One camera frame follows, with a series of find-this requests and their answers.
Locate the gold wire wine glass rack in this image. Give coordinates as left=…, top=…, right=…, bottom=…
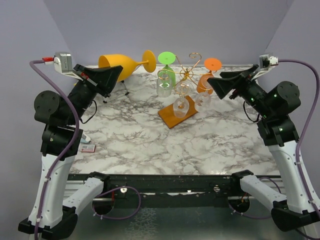
left=156, top=51, right=222, bottom=129

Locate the yellow-orange plastic wine glass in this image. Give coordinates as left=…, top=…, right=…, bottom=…
left=98, top=50, right=157, bottom=82

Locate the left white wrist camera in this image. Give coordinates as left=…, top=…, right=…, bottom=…
left=42, top=51, right=80, bottom=80

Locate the green plastic wine glass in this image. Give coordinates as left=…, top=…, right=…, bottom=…
left=158, top=51, right=176, bottom=82

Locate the yellow framed whiteboard stand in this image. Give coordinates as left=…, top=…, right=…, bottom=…
left=102, top=80, right=130, bottom=104

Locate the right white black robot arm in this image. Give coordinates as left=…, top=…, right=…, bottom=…
left=207, top=65, right=320, bottom=232

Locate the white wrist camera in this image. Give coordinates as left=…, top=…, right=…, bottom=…
left=252, top=53, right=279, bottom=80
left=42, top=51, right=80, bottom=80

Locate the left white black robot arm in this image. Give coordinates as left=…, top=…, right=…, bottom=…
left=18, top=64, right=123, bottom=240

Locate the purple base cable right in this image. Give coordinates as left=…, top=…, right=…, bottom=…
left=227, top=176, right=285, bottom=221

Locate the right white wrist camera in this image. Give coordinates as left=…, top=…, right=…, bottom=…
left=252, top=53, right=279, bottom=80

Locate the orange plastic wine glass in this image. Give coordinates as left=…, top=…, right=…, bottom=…
left=196, top=58, right=222, bottom=95

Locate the small blue white object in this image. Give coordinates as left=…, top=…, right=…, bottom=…
left=80, top=133, right=91, bottom=144

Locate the black metal base rail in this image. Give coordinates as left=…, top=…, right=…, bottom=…
left=74, top=171, right=261, bottom=208

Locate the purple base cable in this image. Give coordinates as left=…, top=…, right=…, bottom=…
left=227, top=176, right=285, bottom=221
left=91, top=186, right=142, bottom=221

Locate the clear wine glass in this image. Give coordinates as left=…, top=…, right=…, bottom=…
left=156, top=70, right=173, bottom=98
left=173, top=80, right=194, bottom=118
left=194, top=92, right=211, bottom=112

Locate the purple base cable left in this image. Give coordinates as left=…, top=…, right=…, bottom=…
left=91, top=186, right=142, bottom=221

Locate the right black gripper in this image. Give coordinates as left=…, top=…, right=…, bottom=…
left=207, top=63, right=274, bottom=118

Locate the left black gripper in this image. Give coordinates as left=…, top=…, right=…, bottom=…
left=66, top=62, right=123, bottom=124

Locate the small red white card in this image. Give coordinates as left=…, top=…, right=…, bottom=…
left=80, top=144, right=96, bottom=153

